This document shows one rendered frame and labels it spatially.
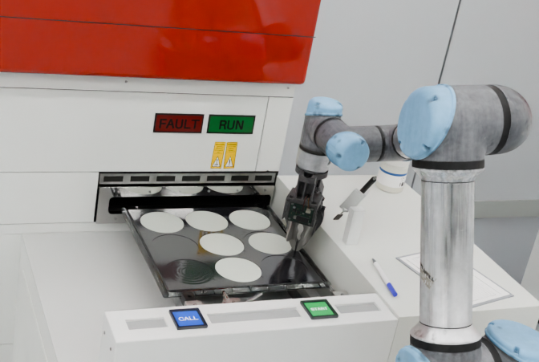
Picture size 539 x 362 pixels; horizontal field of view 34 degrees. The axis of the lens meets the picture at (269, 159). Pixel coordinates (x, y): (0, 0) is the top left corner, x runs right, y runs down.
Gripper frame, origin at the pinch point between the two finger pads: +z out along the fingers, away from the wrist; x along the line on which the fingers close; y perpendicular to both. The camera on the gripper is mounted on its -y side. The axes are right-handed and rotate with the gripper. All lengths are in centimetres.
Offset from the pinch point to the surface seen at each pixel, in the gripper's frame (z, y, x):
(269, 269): 1.4, 12.0, -3.1
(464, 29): -7, -234, 24
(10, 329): 35, 15, -61
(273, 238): 1.2, -1.6, -6.0
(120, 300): 9.3, 27.9, -30.0
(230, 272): 1.3, 18.1, -10.2
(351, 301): -4.7, 26.0, 16.2
